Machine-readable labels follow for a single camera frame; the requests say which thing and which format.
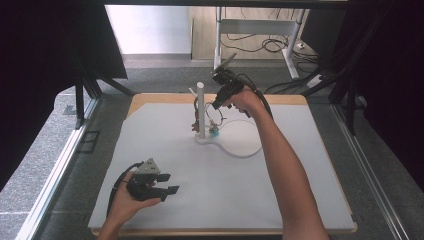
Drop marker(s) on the aluminium rail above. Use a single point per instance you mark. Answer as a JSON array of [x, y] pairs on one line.
[[366, 173], [56, 173]]

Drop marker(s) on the white table mat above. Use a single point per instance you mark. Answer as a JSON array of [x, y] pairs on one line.
[[200, 186]]

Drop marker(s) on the black curtain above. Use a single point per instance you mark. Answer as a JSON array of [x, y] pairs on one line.
[[396, 83], [36, 66]]

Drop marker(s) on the white desk frame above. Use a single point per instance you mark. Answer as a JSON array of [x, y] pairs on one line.
[[256, 26]]

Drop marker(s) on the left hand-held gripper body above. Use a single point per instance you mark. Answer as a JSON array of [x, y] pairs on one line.
[[143, 186]]

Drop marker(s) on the white key holder stand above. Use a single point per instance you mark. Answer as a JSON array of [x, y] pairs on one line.
[[201, 110]]

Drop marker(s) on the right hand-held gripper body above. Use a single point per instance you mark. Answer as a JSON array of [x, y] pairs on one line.
[[225, 71]]

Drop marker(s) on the black metal stand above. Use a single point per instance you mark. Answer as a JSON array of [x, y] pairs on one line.
[[80, 100]]

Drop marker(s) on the wooden table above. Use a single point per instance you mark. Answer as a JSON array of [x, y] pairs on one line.
[[160, 98]]

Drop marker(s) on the person's right hand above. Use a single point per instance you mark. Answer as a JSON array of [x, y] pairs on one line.
[[248, 100]]

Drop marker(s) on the person's left hand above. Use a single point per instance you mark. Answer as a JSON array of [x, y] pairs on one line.
[[125, 203]]

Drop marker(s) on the white power strip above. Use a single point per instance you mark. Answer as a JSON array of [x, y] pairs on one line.
[[315, 81]]

